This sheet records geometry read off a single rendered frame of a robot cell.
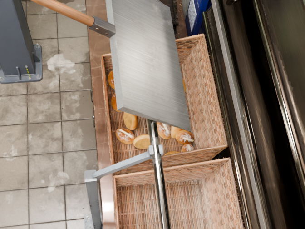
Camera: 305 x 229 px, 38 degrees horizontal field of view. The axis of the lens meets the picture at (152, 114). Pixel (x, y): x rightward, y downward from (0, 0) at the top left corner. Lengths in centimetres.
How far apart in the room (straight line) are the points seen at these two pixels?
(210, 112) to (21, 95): 135
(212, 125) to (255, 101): 66
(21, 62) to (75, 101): 39
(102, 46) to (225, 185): 96
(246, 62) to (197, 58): 76
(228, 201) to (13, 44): 148
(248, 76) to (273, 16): 19
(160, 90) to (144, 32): 23
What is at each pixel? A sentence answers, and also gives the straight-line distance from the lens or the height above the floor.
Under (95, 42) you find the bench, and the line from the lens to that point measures 234.
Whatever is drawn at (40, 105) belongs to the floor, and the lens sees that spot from 284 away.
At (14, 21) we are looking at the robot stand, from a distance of 247.
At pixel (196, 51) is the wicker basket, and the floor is 77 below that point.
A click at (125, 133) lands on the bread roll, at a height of 65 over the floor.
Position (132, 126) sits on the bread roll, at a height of 64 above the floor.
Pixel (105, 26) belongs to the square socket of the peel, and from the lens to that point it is 146.
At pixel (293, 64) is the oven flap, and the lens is 128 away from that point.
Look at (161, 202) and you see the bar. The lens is 140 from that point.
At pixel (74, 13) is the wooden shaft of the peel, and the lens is 139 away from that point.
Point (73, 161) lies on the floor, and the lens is 268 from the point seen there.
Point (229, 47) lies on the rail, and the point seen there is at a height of 143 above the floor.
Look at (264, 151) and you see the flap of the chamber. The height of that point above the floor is 140.
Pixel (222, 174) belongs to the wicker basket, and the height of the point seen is 79.
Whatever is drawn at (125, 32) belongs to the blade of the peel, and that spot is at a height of 124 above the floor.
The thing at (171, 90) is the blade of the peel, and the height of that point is 110.
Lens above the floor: 253
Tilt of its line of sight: 65 degrees down
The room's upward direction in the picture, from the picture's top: 11 degrees clockwise
